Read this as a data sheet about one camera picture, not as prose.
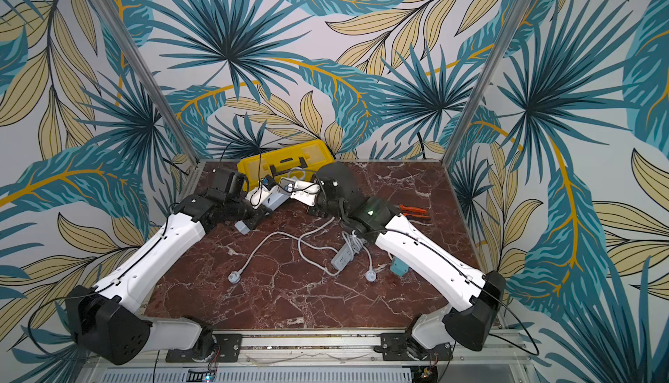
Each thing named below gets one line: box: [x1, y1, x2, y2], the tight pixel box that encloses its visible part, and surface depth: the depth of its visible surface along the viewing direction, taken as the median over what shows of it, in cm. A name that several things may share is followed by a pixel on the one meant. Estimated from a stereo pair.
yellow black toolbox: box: [236, 139, 335, 192], surface depth 99 cm
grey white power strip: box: [331, 231, 367, 271], surface depth 89 cm
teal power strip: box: [390, 255, 410, 277], surface depth 84 cm
